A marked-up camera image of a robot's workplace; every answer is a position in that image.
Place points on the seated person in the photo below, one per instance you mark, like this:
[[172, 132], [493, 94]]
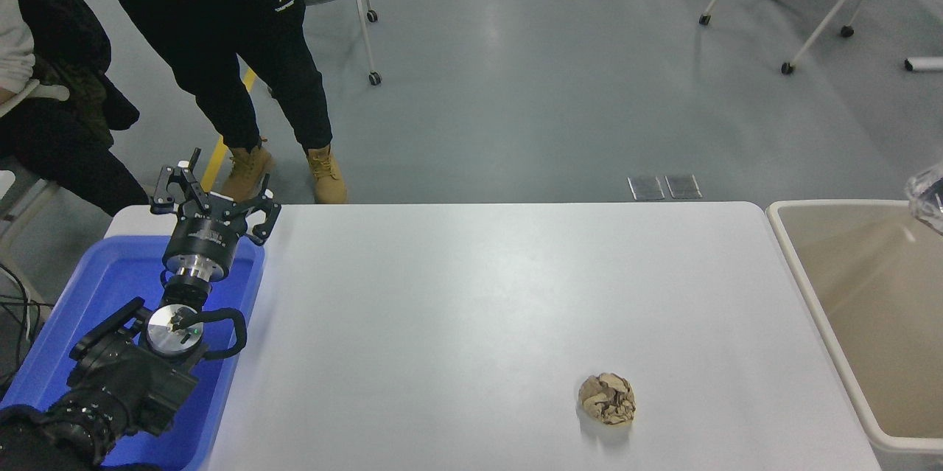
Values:
[[59, 58]]

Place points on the pale chair frame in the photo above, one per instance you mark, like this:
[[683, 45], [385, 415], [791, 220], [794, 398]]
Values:
[[22, 194]]

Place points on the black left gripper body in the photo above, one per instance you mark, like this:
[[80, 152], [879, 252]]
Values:
[[202, 236]]

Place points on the silver foil tray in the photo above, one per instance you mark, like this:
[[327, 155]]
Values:
[[921, 194]]

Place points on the crumpled tan paper ball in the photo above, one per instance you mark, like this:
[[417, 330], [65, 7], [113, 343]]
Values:
[[607, 399]]

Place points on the square metal floor plate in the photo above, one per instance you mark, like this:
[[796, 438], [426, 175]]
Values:
[[645, 187], [683, 186]]

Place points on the white bar object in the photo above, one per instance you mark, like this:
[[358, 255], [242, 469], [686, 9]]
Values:
[[924, 64]]

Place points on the standing person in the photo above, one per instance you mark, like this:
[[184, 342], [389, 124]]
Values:
[[221, 36]]

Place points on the blue plastic tray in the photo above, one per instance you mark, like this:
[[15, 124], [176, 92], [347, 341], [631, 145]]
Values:
[[103, 287]]

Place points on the large pale bin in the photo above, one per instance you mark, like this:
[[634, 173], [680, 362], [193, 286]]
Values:
[[877, 323]]

